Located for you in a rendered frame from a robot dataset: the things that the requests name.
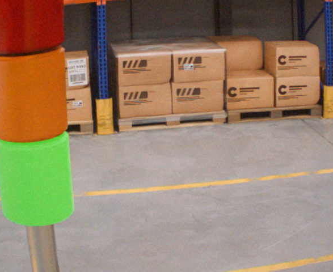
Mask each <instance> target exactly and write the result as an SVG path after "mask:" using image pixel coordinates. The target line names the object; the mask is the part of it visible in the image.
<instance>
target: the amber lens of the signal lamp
mask: <svg viewBox="0 0 333 272"><path fill-rule="evenodd" d="M67 128H68V110H67V100H66V74H65V49H64V48H63V47H62V46H57V47H55V48H50V49H48V50H41V51H36V52H30V53H21V54H0V139H1V140H3V141H7V142H19V143H25V142H37V141H44V140H47V139H52V138H54V137H57V136H59V135H61V134H62V133H63V132H64V131H65V130H66V129H67Z"/></svg>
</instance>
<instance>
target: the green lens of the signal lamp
mask: <svg viewBox="0 0 333 272"><path fill-rule="evenodd" d="M0 196H1V204H2V213H3V215H4V216H5V217H6V218H7V219H9V220H11V221H12V222H15V223H16V224H21V225H27V226H44V225H51V224H55V223H58V222H61V221H63V220H65V219H66V218H68V217H69V216H70V215H71V214H72V213H73V212H74V200H73V189H72V182H71V164H70V150H69V137H68V133H67V132H63V133H62V134H61V135H59V136H57V137H54V138H52V139H47V140H44V141H37V142H25V143H19V142H7V141H3V140H1V139H0Z"/></svg>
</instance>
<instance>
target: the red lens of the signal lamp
mask: <svg viewBox="0 0 333 272"><path fill-rule="evenodd" d="M64 23H65V22H64V0H0V54H21V53H30V52H36V51H41V50H48V49H50V48H55V47H57V46H60V45H61V43H62V42H63V41H64V34H65V30H64Z"/></svg>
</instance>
